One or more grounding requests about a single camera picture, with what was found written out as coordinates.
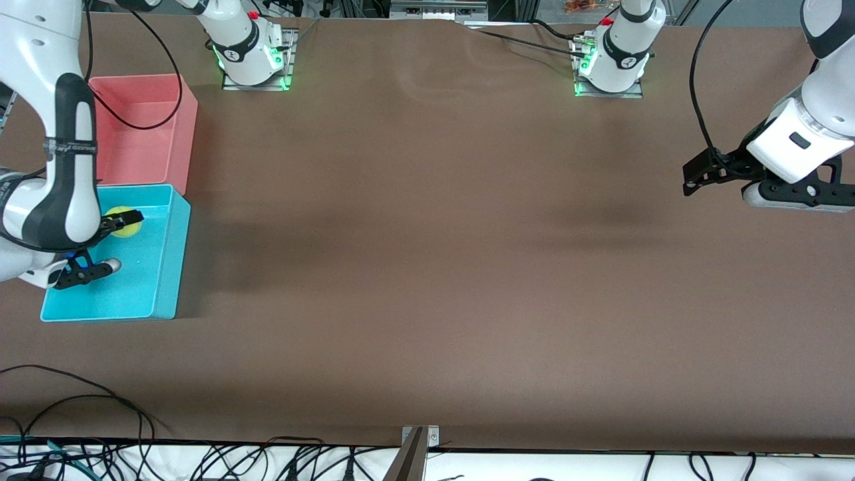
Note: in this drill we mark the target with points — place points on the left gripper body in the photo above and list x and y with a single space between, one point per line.
733 164

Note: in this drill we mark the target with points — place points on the yellow tennis ball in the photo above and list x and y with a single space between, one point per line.
127 231

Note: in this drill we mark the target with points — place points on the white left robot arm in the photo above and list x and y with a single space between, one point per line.
828 100

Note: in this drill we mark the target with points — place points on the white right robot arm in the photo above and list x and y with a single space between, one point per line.
27 40

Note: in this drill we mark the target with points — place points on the blue plastic bin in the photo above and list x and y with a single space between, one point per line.
147 280

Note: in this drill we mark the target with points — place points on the pink plastic bin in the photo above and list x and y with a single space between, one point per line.
153 147

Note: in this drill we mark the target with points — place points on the orange background object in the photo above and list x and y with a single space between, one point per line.
581 5

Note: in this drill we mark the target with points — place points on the black power plug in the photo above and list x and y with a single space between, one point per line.
349 469
292 471

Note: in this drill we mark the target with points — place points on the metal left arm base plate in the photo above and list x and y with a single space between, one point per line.
634 94

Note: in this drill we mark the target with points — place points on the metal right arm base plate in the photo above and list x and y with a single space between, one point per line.
230 85

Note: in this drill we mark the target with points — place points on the silver aluminium rail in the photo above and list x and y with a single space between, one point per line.
437 9

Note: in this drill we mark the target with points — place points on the dark grey metal post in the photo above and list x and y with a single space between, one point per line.
407 464

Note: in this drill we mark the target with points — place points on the silver metal bracket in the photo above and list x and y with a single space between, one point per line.
433 437

